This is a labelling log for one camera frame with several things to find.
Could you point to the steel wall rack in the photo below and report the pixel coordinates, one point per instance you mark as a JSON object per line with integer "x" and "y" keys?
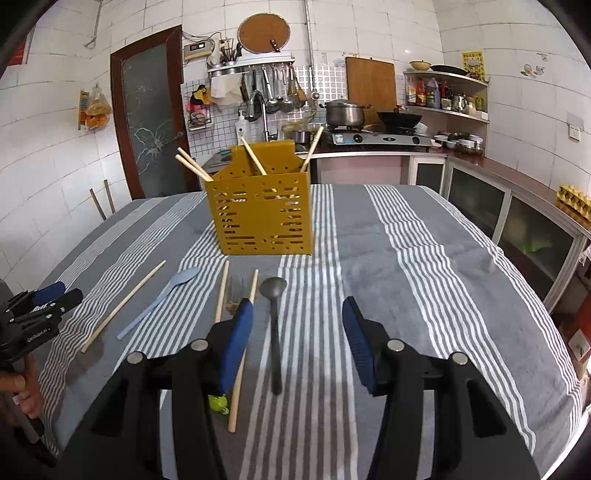
{"x": 251, "y": 62}

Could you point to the beige wall control box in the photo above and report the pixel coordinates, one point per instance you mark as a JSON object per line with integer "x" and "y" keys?
{"x": 198, "y": 50}

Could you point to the dark metal spoon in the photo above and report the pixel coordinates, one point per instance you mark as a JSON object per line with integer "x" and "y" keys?
{"x": 276, "y": 350}

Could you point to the round wooden cutting board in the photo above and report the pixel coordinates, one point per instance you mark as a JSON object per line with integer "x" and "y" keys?
{"x": 258, "y": 32}

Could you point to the corner wall shelf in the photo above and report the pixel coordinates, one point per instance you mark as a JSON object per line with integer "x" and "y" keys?
{"x": 461, "y": 76}

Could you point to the person's left hand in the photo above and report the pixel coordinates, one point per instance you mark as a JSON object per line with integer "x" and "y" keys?
{"x": 11, "y": 382}

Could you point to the grey striped tablecloth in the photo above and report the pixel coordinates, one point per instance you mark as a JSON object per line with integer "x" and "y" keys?
{"x": 392, "y": 300}

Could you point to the black frying pan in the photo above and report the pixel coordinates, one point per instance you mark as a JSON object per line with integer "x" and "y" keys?
{"x": 448, "y": 70}

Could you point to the kitchen cabinet with glass doors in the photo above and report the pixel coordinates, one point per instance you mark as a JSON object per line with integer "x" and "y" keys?
{"x": 526, "y": 230}

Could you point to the white wall switch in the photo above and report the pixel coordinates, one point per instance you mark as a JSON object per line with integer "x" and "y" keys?
{"x": 575, "y": 133}

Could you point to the steel cup with dark utensils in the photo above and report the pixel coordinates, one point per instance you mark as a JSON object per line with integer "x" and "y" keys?
{"x": 228, "y": 55}

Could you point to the yellow wall poster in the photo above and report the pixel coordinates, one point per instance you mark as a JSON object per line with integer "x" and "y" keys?
{"x": 474, "y": 66}

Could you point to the hanging plastic bag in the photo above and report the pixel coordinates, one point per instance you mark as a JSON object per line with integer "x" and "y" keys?
{"x": 99, "y": 110}

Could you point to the white soap dispenser bottle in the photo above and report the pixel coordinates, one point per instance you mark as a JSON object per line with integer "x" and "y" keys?
{"x": 240, "y": 127}

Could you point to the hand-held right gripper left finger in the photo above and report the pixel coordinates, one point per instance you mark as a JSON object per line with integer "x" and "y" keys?
{"x": 238, "y": 341}

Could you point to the steel pot with lid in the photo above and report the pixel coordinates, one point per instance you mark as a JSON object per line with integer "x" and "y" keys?
{"x": 344, "y": 115}

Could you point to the white hanging cloth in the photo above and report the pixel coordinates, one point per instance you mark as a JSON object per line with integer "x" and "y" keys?
{"x": 224, "y": 87}

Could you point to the yellow perforated utensil holder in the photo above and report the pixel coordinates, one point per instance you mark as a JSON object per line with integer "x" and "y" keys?
{"x": 258, "y": 217}

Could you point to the row of condiment bottles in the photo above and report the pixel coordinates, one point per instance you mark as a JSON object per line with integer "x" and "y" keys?
{"x": 431, "y": 94}

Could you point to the group of bowls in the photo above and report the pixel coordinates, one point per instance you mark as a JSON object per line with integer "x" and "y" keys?
{"x": 461, "y": 144}

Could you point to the wooden door with frosted glass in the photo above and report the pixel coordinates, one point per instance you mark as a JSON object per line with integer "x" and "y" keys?
{"x": 147, "y": 115}

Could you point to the white wall hooks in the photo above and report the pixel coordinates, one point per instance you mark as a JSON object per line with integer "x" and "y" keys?
{"x": 526, "y": 70}

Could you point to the small steel pot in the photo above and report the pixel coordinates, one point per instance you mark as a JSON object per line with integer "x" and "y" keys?
{"x": 302, "y": 137}

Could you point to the red cabinet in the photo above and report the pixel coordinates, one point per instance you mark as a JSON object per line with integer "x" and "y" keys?
{"x": 577, "y": 341}

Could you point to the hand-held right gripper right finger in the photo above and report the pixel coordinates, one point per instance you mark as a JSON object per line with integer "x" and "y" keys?
{"x": 360, "y": 341}

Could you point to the vertical metal pipe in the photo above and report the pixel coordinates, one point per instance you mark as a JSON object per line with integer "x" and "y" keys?
{"x": 308, "y": 46}

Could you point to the black wok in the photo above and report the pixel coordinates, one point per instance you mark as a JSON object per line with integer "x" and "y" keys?
{"x": 399, "y": 120}

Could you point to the chrome faucet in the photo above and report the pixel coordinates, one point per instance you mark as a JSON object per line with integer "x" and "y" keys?
{"x": 265, "y": 124}

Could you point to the white lattice wall panel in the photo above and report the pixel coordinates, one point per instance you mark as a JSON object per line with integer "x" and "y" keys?
{"x": 330, "y": 78}

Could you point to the row of hanging kitchen utensils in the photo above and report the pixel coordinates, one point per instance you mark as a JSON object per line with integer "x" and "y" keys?
{"x": 274, "y": 99}

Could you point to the light blue plastic spoon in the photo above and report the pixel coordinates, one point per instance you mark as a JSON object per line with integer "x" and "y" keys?
{"x": 184, "y": 277}

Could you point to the rectangular wooden cutting board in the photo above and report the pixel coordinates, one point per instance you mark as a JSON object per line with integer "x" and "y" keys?
{"x": 369, "y": 83}

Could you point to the cream bowl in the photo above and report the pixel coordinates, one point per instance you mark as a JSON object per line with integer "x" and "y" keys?
{"x": 420, "y": 65}

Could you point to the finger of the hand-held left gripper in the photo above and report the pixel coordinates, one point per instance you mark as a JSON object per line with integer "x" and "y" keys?
{"x": 48, "y": 293}
{"x": 67, "y": 299}

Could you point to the tray of eggs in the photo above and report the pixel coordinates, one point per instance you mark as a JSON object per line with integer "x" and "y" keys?
{"x": 575, "y": 196}

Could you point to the steel gas stove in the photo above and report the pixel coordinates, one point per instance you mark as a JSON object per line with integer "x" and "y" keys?
{"x": 383, "y": 138}

